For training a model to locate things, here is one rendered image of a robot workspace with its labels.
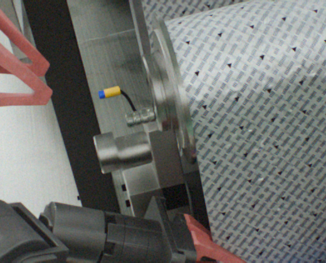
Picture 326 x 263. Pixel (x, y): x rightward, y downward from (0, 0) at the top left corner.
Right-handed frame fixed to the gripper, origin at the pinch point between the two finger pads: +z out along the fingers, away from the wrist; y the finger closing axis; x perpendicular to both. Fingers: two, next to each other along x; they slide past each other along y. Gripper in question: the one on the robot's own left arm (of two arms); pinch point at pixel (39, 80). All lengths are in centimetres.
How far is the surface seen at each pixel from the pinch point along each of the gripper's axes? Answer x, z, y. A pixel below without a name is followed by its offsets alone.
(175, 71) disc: 7.7, 8.8, 5.0
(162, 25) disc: 9.7, 7.1, 1.0
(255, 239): -4.4, 24.9, 5.5
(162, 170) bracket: -4.6, 15.7, -1.6
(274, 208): -0.5, 24.6, 5.5
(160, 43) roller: 8.1, 7.9, 0.8
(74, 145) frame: -18.2, 14.6, -27.5
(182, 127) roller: 3.2, 12.2, 5.0
